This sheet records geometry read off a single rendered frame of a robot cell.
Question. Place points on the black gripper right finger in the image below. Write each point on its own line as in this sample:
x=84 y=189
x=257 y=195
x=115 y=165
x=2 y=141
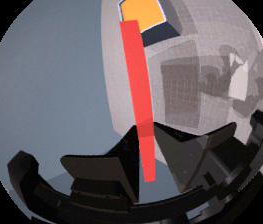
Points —
x=185 y=153

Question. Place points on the red lid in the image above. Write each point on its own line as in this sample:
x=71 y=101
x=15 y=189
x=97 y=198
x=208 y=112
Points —
x=140 y=93

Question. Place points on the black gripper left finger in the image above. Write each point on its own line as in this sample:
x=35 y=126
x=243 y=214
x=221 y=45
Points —
x=120 y=164

